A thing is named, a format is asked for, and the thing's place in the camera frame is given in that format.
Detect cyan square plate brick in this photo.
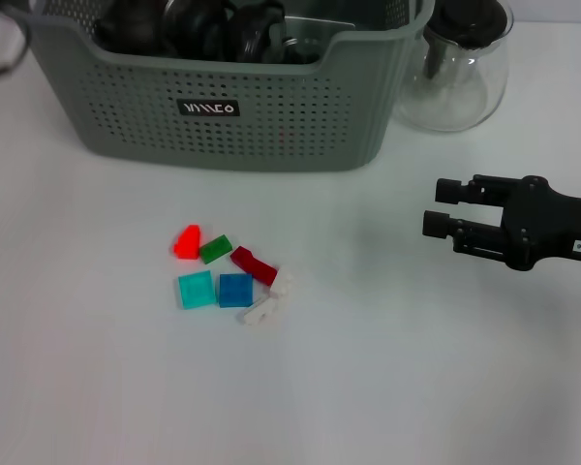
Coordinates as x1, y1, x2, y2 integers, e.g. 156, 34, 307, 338
176, 270, 215, 310

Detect grey-green perforated storage bin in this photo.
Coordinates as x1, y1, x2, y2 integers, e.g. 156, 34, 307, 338
9, 0, 437, 171

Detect black clay teapot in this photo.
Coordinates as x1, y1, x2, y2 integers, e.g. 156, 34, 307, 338
94, 0, 168, 52

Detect white brick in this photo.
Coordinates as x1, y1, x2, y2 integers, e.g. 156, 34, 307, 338
269, 264, 296, 297
241, 297, 282, 326

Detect green brick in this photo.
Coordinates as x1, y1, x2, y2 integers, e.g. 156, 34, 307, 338
199, 234, 233, 264

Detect glass teacup with black holder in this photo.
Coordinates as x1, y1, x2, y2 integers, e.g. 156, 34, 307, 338
280, 37, 323, 65
222, 0, 288, 64
162, 0, 227, 60

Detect blue square plate brick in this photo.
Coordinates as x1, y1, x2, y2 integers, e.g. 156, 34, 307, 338
216, 272, 255, 309

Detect long dark red brick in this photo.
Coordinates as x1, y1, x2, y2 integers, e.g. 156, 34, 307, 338
230, 245, 278, 287

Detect large bright red brick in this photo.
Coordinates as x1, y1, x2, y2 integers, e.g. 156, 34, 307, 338
172, 224, 203, 261

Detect glass teapot with black lid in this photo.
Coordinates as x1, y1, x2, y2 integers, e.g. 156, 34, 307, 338
394, 0, 509, 133

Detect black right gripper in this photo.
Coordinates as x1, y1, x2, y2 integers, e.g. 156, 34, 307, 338
421, 173, 581, 272

